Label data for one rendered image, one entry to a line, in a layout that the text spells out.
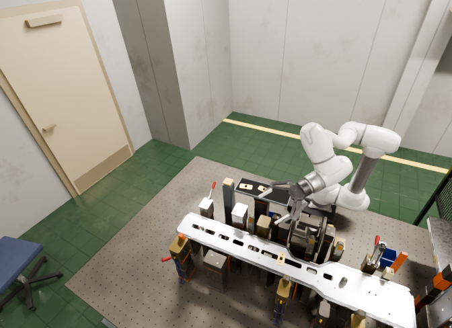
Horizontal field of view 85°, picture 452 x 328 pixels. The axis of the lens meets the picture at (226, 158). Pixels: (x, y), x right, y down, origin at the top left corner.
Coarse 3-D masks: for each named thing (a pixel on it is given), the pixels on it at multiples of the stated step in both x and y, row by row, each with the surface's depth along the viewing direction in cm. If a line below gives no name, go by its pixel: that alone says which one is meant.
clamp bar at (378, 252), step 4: (380, 244) 125; (384, 244) 125; (376, 248) 128; (380, 248) 124; (384, 248) 123; (376, 252) 129; (380, 252) 129; (372, 256) 132; (376, 256) 131; (380, 256) 129; (372, 260) 132; (376, 260) 133; (376, 264) 132
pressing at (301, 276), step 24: (192, 216) 172; (192, 240) 159; (216, 240) 157; (240, 240) 156; (264, 240) 154; (264, 264) 142; (288, 264) 142; (312, 264) 141; (336, 264) 140; (312, 288) 131; (336, 288) 130; (360, 288) 129; (384, 288) 129; (384, 312) 120; (408, 312) 120
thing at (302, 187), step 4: (304, 180) 108; (292, 184) 111; (296, 184) 110; (300, 184) 107; (304, 184) 107; (308, 184) 106; (296, 188) 109; (300, 188) 108; (304, 188) 106; (308, 188) 106; (288, 192) 110; (292, 192) 109; (296, 192) 109; (300, 192) 108; (304, 192) 106; (308, 192) 106; (292, 196) 108; (300, 196) 107; (304, 196) 107; (300, 200) 108
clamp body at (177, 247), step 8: (176, 240) 151; (184, 240) 151; (176, 248) 147; (184, 248) 150; (176, 256) 148; (184, 256) 152; (176, 264) 159; (184, 264) 157; (192, 264) 168; (184, 272) 160; (192, 272) 170; (184, 280) 167
